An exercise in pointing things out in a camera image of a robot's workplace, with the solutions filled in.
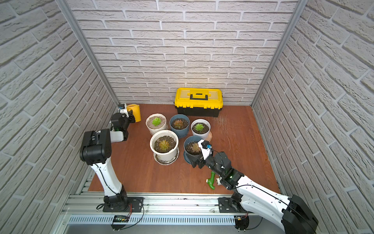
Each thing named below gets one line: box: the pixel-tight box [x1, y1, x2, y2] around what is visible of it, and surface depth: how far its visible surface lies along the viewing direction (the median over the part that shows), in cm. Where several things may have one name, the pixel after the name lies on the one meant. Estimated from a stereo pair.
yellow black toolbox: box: [174, 87, 224, 117], surface depth 102 cm
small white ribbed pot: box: [190, 118, 211, 140], surface depth 96 cm
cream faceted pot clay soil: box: [145, 113, 169, 136], surface depth 96 cm
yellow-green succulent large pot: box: [158, 139, 170, 151], surface depth 86 cm
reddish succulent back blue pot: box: [173, 119, 184, 130], surface depth 97 cm
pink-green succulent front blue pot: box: [185, 140, 202, 156], surface depth 87 cm
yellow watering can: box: [126, 103, 142, 123], surface depth 104 cm
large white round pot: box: [149, 129, 179, 162], surface depth 87 cm
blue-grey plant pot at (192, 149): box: [183, 135, 204, 165], surface depth 87 cm
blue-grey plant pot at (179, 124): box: [169, 113, 191, 139], surface depth 97 cm
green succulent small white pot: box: [194, 123, 206, 132], surface depth 95 cm
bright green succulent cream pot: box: [151, 117, 162, 127], surface depth 96 cm
